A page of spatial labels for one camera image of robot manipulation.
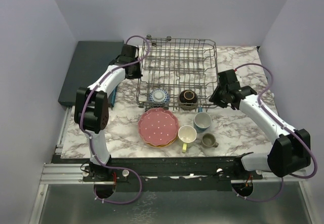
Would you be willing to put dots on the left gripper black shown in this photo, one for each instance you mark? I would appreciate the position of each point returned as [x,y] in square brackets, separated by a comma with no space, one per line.
[138,75]

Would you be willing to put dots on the yellow plate under pink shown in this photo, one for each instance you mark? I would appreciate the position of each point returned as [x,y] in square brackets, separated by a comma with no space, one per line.
[162,145]

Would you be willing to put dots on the cream mug yellow handle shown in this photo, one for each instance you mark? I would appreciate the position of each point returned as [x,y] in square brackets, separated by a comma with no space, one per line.
[187,136]

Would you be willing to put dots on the dark patterned bowl cream inside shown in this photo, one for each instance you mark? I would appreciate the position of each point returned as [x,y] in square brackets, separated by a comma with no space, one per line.
[188,100]

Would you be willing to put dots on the grey wire dish rack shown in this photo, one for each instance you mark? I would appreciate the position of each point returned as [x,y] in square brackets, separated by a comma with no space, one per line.
[175,65]

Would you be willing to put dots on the red and blue patterned bowl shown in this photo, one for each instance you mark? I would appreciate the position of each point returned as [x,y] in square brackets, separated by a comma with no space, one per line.
[158,98]

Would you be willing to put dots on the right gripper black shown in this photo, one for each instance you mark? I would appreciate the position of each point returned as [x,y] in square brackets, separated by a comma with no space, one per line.
[215,99]

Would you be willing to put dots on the pink polka dot plate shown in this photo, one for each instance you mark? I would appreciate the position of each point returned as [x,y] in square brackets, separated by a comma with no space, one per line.
[158,126]

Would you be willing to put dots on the dark grey flat box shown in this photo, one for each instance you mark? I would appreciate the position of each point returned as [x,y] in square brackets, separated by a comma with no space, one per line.
[89,61]

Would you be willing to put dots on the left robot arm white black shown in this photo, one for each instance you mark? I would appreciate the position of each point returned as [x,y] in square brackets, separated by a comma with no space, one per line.
[91,111]

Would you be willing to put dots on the blue mug white inside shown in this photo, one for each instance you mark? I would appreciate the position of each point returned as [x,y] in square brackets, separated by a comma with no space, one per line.
[202,121]

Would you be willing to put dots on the small grey-brown cup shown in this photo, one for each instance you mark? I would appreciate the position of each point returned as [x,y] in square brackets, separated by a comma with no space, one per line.
[208,140]

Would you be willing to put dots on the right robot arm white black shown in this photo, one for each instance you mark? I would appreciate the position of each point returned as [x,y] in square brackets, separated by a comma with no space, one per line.
[290,150]

